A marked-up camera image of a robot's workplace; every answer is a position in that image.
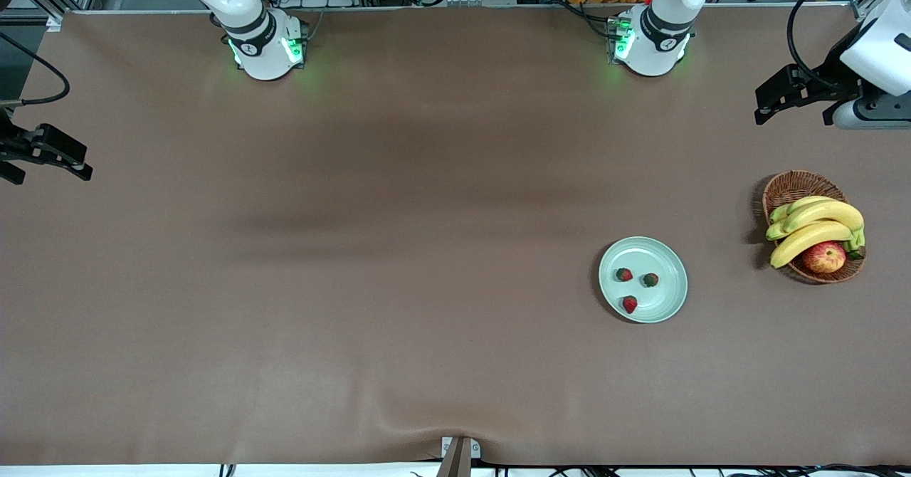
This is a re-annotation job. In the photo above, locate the pale green round plate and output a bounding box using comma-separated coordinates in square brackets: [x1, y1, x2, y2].
[598, 236, 689, 324]

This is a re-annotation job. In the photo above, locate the brown wicker basket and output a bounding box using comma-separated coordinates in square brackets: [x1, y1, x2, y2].
[762, 170, 867, 285]

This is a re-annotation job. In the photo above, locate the red yellow apple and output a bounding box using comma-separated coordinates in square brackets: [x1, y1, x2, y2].
[802, 241, 848, 275]

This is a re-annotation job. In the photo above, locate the brown table cover mat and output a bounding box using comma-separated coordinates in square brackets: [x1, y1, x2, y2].
[0, 4, 911, 467]

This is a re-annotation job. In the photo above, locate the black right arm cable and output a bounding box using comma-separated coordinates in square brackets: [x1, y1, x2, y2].
[0, 32, 71, 108]

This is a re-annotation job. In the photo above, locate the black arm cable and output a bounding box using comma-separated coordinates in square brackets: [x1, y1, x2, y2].
[0, 32, 71, 108]
[786, 0, 865, 93]

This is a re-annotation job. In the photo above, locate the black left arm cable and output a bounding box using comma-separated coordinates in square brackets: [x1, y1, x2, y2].
[786, 0, 865, 93]

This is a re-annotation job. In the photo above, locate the grey metal table bracket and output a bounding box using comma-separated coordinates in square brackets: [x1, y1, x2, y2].
[441, 436, 482, 477]

